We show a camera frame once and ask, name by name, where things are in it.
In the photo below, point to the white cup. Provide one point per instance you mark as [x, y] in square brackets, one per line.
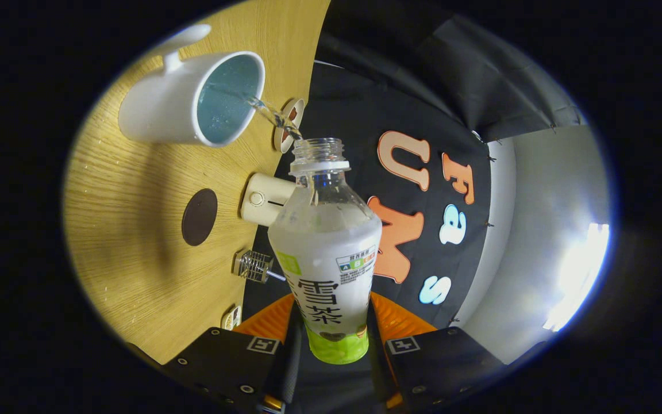
[158, 109]

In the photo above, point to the white divided dish with beans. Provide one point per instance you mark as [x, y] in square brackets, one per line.
[231, 318]

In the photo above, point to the white oval plate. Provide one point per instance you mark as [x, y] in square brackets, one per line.
[280, 138]

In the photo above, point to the white toaster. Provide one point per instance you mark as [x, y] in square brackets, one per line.
[259, 201]

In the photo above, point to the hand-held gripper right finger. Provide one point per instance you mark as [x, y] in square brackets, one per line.
[440, 359]

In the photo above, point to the clear bottle with white label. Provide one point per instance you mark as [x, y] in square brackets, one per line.
[325, 259]

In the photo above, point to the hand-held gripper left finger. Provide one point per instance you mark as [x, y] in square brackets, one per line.
[233, 362]

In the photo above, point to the red food piece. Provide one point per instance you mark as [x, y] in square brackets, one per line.
[293, 112]

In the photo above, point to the dark round coaster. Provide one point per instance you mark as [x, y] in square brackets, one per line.
[199, 217]

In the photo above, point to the wooden table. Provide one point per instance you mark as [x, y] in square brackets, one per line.
[124, 230]

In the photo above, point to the striped straw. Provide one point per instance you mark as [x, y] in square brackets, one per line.
[278, 276]

